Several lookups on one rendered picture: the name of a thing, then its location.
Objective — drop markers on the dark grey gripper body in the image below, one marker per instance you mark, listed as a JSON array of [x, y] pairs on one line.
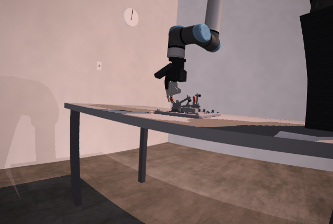
[[176, 72]]

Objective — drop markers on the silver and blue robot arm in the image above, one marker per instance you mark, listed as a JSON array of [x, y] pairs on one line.
[[207, 35]]

